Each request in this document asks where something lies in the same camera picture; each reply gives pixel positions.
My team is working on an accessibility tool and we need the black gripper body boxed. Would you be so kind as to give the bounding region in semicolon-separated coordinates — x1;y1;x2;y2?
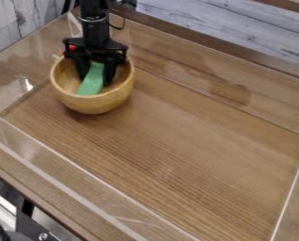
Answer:
61;38;128;64

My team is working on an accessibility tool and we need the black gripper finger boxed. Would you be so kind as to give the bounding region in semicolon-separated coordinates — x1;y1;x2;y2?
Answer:
103;59;117;86
75;56;91;79

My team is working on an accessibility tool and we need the brown wooden bowl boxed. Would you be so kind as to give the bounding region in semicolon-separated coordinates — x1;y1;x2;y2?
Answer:
51;56;135;114

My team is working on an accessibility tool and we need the green rectangular block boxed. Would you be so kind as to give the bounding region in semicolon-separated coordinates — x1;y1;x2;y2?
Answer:
76;62;104;95

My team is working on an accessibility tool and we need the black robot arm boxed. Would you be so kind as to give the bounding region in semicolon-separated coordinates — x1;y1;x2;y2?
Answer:
63;0;128;86

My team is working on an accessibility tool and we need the red plush tomato toy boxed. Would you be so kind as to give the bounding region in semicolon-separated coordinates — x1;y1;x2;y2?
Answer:
52;45;76;60

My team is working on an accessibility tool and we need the clear acrylic corner bracket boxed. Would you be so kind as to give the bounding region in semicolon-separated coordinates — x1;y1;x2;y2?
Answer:
67;12;83;38

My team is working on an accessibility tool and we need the black table leg bracket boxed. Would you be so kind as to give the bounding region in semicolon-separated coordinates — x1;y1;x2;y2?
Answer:
15;200;60;241

